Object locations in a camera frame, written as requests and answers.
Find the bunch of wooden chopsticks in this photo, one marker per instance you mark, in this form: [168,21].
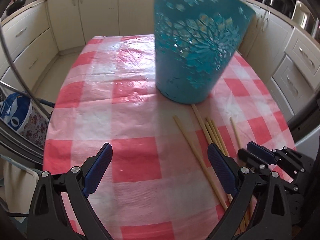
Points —
[188,140]

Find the single wooden chopstick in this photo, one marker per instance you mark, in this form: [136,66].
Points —
[236,132]

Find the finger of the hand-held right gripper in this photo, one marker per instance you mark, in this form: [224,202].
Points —
[260,152]
[246,156]

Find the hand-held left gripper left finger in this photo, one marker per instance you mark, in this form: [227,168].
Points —
[100,160]

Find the teal perforated metal bucket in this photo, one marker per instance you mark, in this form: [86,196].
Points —
[190,55]

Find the blue white plastic bag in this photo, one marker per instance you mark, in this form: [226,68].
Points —
[15,112]

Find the white electric thermos pot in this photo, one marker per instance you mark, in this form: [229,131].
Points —
[298,12]

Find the white base cabinets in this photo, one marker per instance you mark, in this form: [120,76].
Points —
[105,10]

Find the red checkered plastic tablecloth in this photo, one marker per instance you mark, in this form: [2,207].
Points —
[125,105]

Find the floral waste bin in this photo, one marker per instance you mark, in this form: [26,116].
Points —
[37,127]

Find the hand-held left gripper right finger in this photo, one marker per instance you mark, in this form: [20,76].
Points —
[220,165]

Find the black kettle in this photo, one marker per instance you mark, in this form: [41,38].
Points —
[282,2]

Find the white drawer unit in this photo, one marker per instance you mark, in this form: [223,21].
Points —
[300,55]

